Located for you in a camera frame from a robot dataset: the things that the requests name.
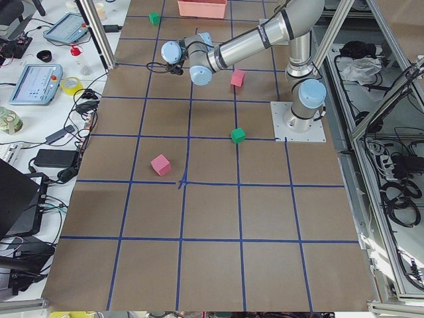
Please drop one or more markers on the yellow tape roll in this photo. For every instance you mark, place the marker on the yellow tape roll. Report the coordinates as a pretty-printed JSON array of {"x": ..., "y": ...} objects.
[{"x": 71, "y": 86}]

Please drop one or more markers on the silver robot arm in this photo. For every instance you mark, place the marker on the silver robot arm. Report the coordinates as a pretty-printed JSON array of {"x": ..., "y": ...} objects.
[{"x": 291, "y": 23}]

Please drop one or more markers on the aluminium profile post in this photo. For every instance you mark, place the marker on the aluminium profile post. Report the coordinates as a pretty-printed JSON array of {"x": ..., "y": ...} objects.
[{"x": 89, "y": 13}]

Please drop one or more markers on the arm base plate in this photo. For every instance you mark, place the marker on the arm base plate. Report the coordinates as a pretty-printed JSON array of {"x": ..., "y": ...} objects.
[{"x": 289, "y": 128}]

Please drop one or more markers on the pink cube centre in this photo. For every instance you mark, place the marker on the pink cube centre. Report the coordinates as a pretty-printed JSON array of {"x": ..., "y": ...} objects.
[{"x": 237, "y": 78}]

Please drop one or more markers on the grey teach pendant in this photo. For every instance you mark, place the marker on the grey teach pendant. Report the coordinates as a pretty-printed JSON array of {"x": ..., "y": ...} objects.
[{"x": 37, "y": 84}]

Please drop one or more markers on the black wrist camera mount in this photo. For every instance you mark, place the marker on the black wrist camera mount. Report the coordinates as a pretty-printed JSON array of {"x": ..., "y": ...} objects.
[{"x": 176, "y": 69}]

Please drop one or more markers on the pink cube near gripper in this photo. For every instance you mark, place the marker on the pink cube near gripper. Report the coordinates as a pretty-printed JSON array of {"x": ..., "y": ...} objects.
[{"x": 161, "y": 165}]

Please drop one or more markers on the black bowl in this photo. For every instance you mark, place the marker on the black bowl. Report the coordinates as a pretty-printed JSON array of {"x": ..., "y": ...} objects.
[{"x": 44, "y": 56}]

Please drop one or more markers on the green cube far right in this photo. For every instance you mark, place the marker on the green cube far right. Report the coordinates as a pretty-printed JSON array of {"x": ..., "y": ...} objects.
[{"x": 154, "y": 18}]

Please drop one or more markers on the green cube front left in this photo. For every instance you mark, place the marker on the green cube front left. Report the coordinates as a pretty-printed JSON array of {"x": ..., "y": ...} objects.
[{"x": 238, "y": 135}]

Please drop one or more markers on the black power brick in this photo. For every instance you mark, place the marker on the black power brick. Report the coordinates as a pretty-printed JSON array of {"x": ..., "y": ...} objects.
[{"x": 50, "y": 158}]

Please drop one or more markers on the pink plastic bin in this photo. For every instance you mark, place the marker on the pink plastic bin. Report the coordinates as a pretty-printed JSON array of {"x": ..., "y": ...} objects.
[{"x": 214, "y": 9}]

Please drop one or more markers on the green cube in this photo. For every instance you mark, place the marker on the green cube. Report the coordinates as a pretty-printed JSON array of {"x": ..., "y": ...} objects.
[
  {"x": 154, "y": 18},
  {"x": 238, "y": 135}
]

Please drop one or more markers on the black laptop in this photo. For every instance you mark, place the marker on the black laptop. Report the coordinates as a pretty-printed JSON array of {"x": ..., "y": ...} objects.
[{"x": 22, "y": 196}]

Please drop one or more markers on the green tape roll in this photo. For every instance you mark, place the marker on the green tape roll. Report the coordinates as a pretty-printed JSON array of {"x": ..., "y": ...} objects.
[{"x": 11, "y": 123}]

